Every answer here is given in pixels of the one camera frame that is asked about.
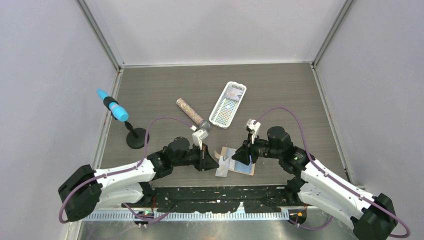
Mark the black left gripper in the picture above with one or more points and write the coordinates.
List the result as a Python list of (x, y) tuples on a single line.
[(205, 162)]

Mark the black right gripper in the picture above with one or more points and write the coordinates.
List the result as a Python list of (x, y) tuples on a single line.
[(247, 149)]

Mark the silver VIP credit card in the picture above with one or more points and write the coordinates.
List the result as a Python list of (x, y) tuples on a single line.
[(236, 87)]

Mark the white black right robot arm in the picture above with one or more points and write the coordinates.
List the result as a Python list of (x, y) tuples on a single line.
[(370, 217)]

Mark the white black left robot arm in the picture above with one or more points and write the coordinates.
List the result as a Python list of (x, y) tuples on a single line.
[(88, 189)]

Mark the card in white basket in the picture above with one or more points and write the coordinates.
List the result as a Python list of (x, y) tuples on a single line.
[(234, 96)]

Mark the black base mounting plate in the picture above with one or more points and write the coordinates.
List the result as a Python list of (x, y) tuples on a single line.
[(219, 199)]

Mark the white plastic mesh basket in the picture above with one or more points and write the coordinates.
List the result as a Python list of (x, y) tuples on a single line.
[(225, 109)]

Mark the black round microphone stand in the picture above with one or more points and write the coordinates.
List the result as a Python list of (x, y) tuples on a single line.
[(137, 137)]

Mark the blue microphone on stand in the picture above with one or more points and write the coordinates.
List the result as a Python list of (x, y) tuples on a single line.
[(117, 111)]

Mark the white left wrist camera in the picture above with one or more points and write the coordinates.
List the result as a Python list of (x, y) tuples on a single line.
[(199, 135)]

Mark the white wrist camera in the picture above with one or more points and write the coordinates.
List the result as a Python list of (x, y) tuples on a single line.
[(199, 135), (253, 127)]

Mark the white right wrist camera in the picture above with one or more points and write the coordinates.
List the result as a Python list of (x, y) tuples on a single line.
[(253, 127)]

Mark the glitter handle microphone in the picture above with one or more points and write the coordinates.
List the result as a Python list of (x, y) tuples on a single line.
[(193, 115)]

